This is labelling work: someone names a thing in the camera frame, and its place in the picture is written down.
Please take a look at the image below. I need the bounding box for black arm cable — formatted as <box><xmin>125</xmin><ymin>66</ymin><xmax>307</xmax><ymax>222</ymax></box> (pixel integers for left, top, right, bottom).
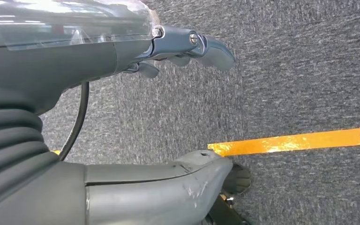
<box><xmin>58</xmin><ymin>82</ymin><xmax>90</xmax><ymax>161</ymax></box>

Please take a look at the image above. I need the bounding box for yellow floor tape square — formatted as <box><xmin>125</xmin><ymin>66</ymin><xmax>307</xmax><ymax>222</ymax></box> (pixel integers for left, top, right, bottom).
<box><xmin>52</xmin><ymin>126</ymin><xmax>360</xmax><ymax>158</ymax></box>

